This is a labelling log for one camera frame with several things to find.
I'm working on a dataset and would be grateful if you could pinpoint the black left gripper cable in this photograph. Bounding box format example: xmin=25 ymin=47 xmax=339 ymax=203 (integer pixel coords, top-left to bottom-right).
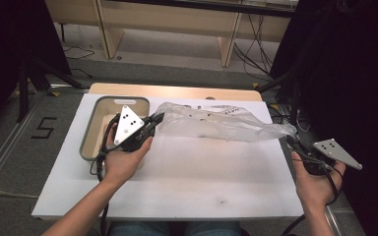
xmin=89 ymin=112 xmax=120 ymax=236

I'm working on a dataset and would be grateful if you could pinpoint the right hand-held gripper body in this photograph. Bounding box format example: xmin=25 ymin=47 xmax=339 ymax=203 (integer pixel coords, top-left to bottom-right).
xmin=299 ymin=138 xmax=364 ymax=177

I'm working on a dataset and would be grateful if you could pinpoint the metal floor rail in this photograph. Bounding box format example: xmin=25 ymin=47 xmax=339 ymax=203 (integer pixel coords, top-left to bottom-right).
xmin=0 ymin=92 xmax=45 ymax=200
xmin=280 ymin=104 xmax=344 ymax=236

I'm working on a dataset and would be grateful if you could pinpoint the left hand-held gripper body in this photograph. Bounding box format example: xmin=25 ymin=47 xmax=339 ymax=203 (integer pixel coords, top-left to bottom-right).
xmin=112 ymin=104 xmax=158 ymax=153

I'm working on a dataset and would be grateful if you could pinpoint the black curtain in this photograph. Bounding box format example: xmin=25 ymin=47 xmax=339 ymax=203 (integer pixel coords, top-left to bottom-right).
xmin=268 ymin=0 xmax=378 ymax=236
xmin=0 ymin=0 xmax=72 ymax=139

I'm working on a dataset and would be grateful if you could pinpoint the clear plastic bag yellow smiley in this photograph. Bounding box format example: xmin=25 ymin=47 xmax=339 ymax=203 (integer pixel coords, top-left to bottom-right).
xmin=154 ymin=101 xmax=298 ymax=143

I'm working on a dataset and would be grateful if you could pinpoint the person's right hand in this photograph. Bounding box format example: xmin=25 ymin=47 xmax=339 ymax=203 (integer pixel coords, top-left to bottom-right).
xmin=290 ymin=159 xmax=347 ymax=214

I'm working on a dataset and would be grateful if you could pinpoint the person's left hand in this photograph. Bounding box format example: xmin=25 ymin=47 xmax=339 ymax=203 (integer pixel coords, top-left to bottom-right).
xmin=102 ymin=113 xmax=154 ymax=189

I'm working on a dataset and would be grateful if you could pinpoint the black tripod stand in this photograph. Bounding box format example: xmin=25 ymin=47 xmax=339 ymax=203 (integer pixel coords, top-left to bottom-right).
xmin=15 ymin=58 xmax=84 ymax=123
xmin=256 ymin=69 xmax=302 ymax=135

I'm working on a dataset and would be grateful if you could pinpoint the white smiley shopping bag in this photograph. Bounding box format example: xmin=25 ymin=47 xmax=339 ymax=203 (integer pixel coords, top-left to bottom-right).
xmin=88 ymin=82 xmax=264 ymax=102

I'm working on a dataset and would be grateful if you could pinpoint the beige basket grey rim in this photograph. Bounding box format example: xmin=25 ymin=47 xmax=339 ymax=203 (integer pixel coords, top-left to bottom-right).
xmin=79 ymin=94 xmax=152 ymax=171

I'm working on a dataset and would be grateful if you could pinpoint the bundle of black cables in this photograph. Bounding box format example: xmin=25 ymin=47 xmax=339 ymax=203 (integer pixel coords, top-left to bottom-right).
xmin=233 ymin=13 xmax=274 ymax=79

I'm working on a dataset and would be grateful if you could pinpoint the black floor cable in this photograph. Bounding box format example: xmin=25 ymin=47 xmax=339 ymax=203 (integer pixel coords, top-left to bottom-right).
xmin=61 ymin=44 xmax=96 ymax=80

